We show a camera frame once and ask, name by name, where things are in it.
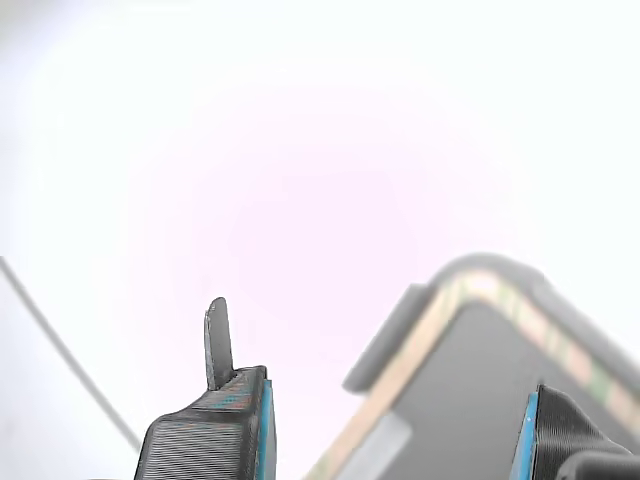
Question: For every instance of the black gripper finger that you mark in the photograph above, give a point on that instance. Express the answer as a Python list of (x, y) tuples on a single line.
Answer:
[(220, 430), (560, 435)]

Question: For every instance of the beige rectangular frame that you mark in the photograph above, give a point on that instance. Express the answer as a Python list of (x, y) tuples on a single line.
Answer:
[(384, 400)]

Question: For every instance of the light grey holder plate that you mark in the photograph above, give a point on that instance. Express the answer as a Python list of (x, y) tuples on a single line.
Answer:
[(500, 375)]

